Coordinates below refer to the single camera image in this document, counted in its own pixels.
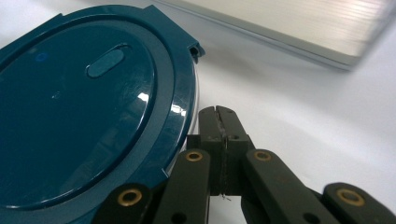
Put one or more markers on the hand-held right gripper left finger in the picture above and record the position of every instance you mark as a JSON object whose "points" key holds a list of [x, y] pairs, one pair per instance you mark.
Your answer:
{"points": [[211, 137]]}

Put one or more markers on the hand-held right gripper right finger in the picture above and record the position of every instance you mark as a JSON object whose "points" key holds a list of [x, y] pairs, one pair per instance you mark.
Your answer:
{"points": [[236, 140]]}

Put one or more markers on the dark round lid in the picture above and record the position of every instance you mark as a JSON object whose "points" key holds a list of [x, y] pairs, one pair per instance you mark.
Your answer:
{"points": [[93, 109]]}

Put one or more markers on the clear rectangular lidded container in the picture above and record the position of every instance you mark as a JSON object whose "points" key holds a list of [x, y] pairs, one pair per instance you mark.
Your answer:
{"points": [[295, 28]]}

